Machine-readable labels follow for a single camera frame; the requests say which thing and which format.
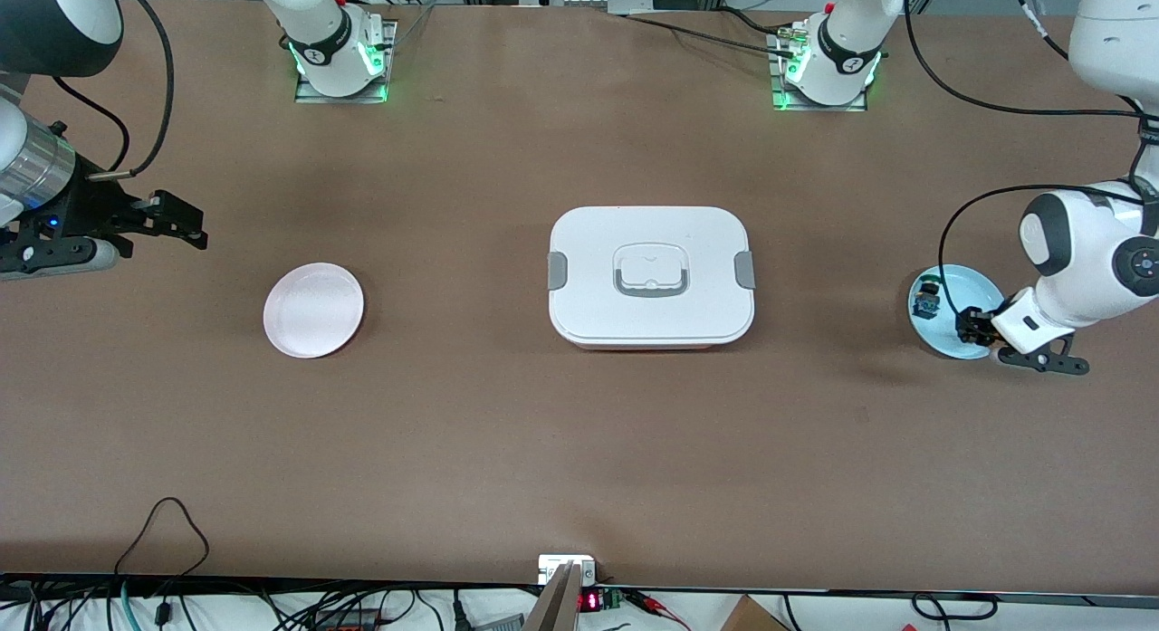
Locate light blue round plate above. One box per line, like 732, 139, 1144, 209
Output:
907, 264, 1008, 360

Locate pink round plate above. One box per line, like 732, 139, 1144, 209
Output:
263, 262, 366, 359

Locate brown cardboard box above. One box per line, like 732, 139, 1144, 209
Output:
719, 595, 790, 631

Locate red test leads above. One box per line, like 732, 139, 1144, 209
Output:
625, 589, 691, 631

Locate small white box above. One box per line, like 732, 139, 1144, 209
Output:
538, 554, 598, 586

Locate wooden beam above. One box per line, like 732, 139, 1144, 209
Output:
522, 561, 583, 631

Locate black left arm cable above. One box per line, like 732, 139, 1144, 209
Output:
903, 0, 1159, 320

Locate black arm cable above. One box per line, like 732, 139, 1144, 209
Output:
903, 0, 1159, 320
50, 0, 176, 177

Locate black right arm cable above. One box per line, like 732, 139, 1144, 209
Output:
50, 0, 176, 177

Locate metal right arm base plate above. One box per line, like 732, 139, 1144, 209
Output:
294, 20, 398, 104

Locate thin black cable loop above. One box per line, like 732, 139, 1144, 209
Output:
112, 496, 212, 579

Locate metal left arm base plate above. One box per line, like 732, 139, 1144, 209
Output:
770, 29, 868, 113

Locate long black table cable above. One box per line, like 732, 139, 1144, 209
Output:
608, 11, 798, 57

